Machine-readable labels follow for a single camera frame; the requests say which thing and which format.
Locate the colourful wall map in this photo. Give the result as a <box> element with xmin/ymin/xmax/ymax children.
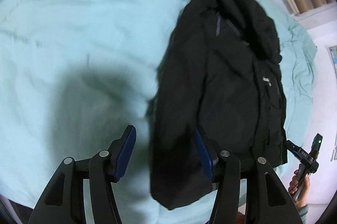
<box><xmin>327</xmin><ymin>45</ymin><xmax>337</xmax><ymax>70</ymax></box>

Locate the black hooded jacket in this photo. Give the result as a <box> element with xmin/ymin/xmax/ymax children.
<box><xmin>146</xmin><ymin>0</ymin><xmax>288</xmax><ymax>211</ymax></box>

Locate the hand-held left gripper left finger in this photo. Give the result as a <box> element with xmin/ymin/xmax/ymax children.
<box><xmin>28</xmin><ymin>125</ymin><xmax>137</xmax><ymax>224</ymax></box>

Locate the person's right hand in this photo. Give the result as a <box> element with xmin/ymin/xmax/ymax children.
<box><xmin>288</xmin><ymin>169</ymin><xmax>310</xmax><ymax>207</ymax></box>

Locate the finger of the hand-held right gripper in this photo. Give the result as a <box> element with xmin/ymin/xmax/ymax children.
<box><xmin>286</xmin><ymin>140</ymin><xmax>301</xmax><ymax>156</ymax></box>

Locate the person's right forearm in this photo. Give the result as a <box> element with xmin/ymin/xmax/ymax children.
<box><xmin>296</xmin><ymin>203</ymin><xmax>310</xmax><ymax>224</ymax></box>

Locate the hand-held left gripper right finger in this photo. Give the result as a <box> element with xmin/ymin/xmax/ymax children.
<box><xmin>193</xmin><ymin>126</ymin><xmax>303</xmax><ymax>224</ymax></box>

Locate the teal quilted blanket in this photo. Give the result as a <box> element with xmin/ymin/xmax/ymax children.
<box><xmin>0</xmin><ymin>0</ymin><xmax>318</xmax><ymax>224</ymax></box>

